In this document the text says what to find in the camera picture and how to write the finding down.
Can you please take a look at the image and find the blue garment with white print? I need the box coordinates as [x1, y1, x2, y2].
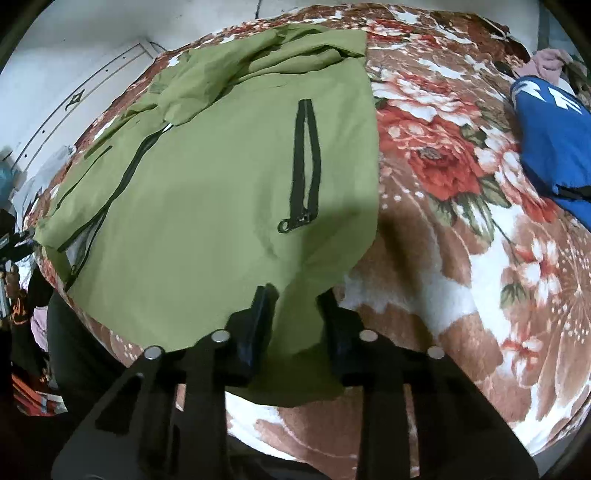
[510, 76, 591, 217]

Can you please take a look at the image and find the grey cloth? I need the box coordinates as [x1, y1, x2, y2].
[21, 147, 77, 213]

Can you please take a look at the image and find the pink cloth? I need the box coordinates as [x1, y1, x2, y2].
[519, 48, 574, 86]

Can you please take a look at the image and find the green hooded jacket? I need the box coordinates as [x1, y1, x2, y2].
[33, 23, 382, 409]

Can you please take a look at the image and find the white headboard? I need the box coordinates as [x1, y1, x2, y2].
[9, 41, 160, 178]

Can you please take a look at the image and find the floral blanket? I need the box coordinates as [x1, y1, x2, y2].
[34, 2, 591, 476]

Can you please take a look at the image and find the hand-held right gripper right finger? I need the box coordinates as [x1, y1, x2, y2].
[316, 291, 541, 480]

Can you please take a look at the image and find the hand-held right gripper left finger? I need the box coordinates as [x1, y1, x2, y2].
[51, 284, 280, 480]

